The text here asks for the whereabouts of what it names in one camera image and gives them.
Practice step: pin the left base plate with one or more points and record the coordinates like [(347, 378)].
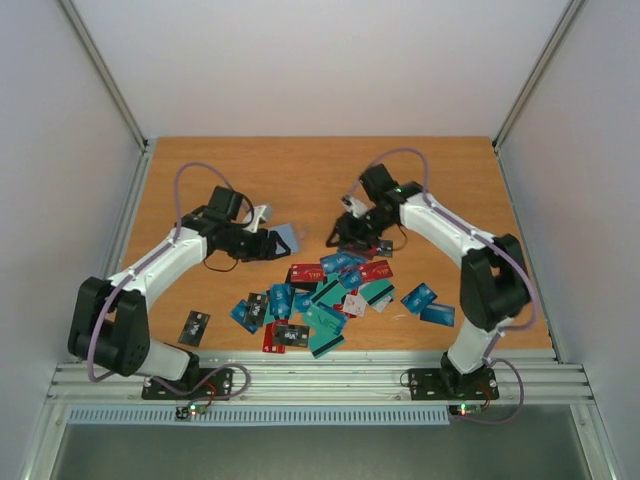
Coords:
[(195, 384)]

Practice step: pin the red card bottom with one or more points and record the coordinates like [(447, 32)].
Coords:
[(269, 345)]

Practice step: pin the red vip card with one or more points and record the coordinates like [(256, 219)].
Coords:
[(374, 271), (305, 273)]

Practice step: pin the teal VIP card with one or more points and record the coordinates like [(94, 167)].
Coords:
[(324, 319)]

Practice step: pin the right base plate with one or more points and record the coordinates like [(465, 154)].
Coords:
[(431, 384)]

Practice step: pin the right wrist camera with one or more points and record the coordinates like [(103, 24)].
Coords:
[(354, 206)]

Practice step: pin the white card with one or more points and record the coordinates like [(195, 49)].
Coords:
[(354, 305)]

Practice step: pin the blue slotted cable duct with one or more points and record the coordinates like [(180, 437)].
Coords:
[(256, 416)]

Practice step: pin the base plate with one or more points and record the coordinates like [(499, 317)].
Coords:
[(431, 384), (195, 384)]

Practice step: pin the blue card left bottom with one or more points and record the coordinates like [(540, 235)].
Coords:
[(238, 314)]

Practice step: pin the black VIP card left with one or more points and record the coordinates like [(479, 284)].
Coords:
[(257, 304)]

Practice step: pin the blue card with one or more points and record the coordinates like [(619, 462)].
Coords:
[(238, 314), (419, 298), (439, 314)]

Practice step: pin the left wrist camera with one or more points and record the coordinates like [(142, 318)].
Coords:
[(257, 216)]

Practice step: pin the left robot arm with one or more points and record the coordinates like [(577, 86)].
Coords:
[(110, 325)]

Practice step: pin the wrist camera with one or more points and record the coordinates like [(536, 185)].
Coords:
[(257, 216), (354, 206)]

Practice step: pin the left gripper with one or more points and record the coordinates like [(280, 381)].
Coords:
[(260, 253)]

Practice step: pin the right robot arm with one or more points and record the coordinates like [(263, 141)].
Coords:
[(494, 283)]

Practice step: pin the red VIP card upper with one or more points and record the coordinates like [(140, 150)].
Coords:
[(305, 273)]

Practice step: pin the red VIP card centre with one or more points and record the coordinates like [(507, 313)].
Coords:
[(374, 271)]

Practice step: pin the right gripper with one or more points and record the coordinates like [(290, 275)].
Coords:
[(350, 228)]

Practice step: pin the teal card magnetic stripe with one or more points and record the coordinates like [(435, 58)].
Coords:
[(320, 344)]

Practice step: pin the blue card far right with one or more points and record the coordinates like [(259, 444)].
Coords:
[(439, 314)]

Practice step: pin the black card lone left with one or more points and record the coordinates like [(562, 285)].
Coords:
[(194, 328)]

